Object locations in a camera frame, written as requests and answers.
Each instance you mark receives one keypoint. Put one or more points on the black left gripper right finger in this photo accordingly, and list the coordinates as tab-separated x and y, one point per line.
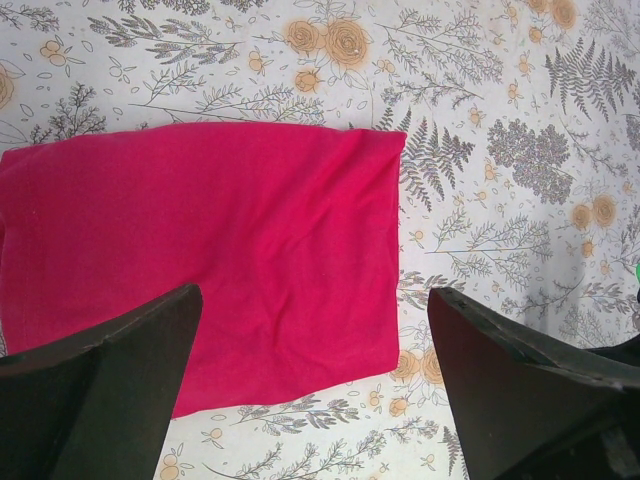
529	406

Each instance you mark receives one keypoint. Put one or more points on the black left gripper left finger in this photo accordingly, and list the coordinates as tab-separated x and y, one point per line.
97	404

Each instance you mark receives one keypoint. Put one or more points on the floral patterned table mat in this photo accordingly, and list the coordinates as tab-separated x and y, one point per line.
520	176

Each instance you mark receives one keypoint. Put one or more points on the pink folded cloth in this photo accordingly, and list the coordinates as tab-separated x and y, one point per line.
289	231

